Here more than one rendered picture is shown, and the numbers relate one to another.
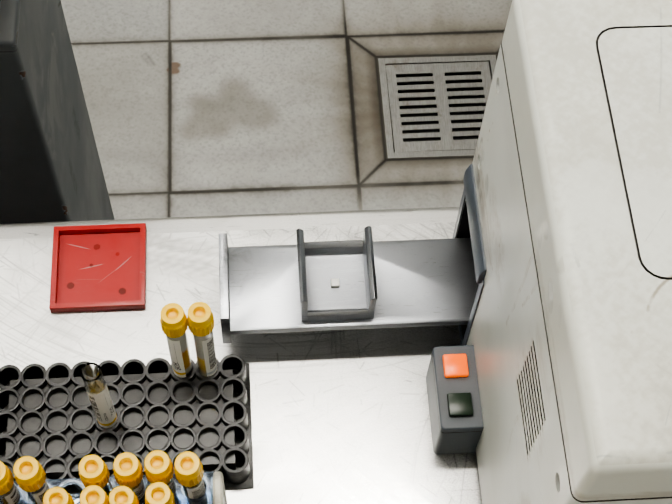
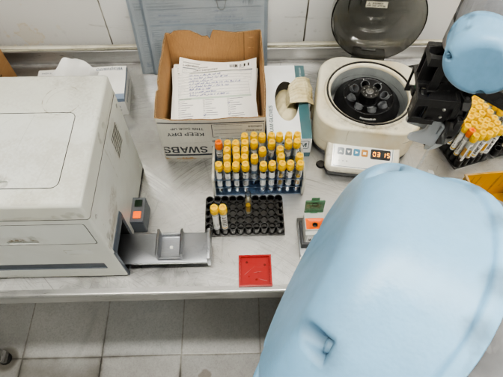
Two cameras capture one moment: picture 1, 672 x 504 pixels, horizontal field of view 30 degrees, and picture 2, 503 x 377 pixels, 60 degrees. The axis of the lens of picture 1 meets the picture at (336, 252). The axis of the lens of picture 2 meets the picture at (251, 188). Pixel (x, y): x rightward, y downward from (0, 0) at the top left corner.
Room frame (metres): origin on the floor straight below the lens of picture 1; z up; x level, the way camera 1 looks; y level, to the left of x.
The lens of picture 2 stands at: (0.74, 0.20, 1.73)
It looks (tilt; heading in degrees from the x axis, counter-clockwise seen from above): 59 degrees down; 185
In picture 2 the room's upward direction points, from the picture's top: straight up
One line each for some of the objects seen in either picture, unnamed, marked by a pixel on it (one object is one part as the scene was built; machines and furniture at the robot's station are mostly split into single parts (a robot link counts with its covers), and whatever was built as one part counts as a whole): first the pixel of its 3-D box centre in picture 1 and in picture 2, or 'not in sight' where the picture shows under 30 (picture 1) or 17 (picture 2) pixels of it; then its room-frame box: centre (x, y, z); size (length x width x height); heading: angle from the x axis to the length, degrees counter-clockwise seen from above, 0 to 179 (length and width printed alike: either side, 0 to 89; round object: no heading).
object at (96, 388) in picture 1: (101, 402); (248, 205); (0.30, 0.15, 0.93); 0.01 x 0.01 x 0.10
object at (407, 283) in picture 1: (367, 278); (159, 246); (0.40, -0.02, 0.92); 0.21 x 0.07 x 0.05; 97
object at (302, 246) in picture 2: not in sight; (311, 235); (0.34, 0.29, 0.89); 0.09 x 0.05 x 0.04; 7
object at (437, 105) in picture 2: not in sight; (445, 82); (0.25, 0.44, 1.27); 0.09 x 0.08 x 0.12; 89
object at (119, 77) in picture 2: not in sight; (79, 83); (-0.01, -0.31, 0.94); 0.22 x 0.12 x 0.13; 101
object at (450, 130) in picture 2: not in sight; (448, 122); (0.27, 0.46, 1.21); 0.05 x 0.02 x 0.09; 179
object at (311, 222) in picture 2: not in sight; (313, 229); (0.34, 0.29, 0.92); 0.05 x 0.04 x 0.06; 7
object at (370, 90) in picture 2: not in sight; (367, 100); (0.01, 0.40, 0.97); 0.15 x 0.15 x 0.07
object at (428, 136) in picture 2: not in sight; (424, 136); (0.27, 0.44, 1.16); 0.06 x 0.03 x 0.09; 89
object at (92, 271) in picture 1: (99, 267); (254, 270); (0.42, 0.17, 0.88); 0.07 x 0.07 x 0.01; 7
